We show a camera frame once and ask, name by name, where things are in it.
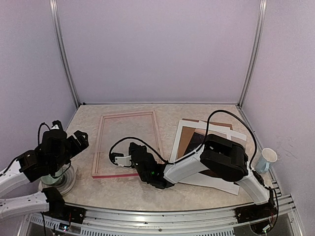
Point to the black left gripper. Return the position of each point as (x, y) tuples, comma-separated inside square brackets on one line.
[(78, 149)]

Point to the clear acrylic glass sheet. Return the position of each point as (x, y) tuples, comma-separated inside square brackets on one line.
[(128, 130)]

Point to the pink wooden picture frame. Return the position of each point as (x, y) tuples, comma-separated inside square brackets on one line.
[(103, 147)]

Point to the dark landscape photo print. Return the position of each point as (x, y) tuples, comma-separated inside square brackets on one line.
[(195, 141)]

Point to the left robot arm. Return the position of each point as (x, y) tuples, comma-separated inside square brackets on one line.
[(56, 150)]

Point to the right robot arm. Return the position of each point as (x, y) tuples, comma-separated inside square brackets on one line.
[(224, 158)]

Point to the white photo mat board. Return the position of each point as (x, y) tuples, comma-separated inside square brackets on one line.
[(204, 179)]

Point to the brown cardboard backing board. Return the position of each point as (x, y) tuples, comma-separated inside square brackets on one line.
[(185, 130)]

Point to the green ceramic bowl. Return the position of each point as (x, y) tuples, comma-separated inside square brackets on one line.
[(49, 180)]

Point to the light blue ceramic mug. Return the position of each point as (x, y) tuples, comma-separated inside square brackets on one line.
[(267, 158)]

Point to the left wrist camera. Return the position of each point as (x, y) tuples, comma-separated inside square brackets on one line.
[(57, 126)]

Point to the aluminium front rail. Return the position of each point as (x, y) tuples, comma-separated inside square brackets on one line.
[(225, 221)]

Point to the left aluminium corner post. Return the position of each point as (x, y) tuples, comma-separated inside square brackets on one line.
[(59, 36)]

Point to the aluminium corner post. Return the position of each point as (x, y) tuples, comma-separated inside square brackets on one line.
[(254, 52), (59, 36)]

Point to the right aluminium corner post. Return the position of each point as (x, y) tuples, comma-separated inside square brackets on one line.
[(254, 52)]

